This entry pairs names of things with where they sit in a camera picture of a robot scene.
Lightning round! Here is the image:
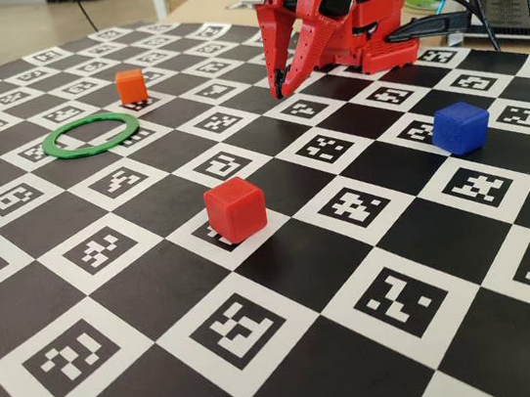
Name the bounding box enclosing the orange cube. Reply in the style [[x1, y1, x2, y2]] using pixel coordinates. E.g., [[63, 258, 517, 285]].
[[113, 67, 151, 107]]

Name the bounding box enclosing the red cube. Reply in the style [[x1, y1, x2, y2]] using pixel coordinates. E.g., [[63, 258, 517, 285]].
[[200, 172, 272, 248]]

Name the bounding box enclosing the blue cube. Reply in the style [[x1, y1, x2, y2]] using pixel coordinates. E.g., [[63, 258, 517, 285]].
[[427, 97, 495, 159]]

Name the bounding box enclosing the green white flat object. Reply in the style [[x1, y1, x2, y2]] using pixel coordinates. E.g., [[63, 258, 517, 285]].
[[403, 0, 447, 18]]

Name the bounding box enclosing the black white marker checkerboard mat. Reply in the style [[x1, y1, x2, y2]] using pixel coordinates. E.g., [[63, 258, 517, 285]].
[[0, 0, 530, 397]]

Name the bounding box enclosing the green flat ring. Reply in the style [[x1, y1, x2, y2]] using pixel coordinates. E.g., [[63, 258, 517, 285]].
[[38, 108, 145, 164]]

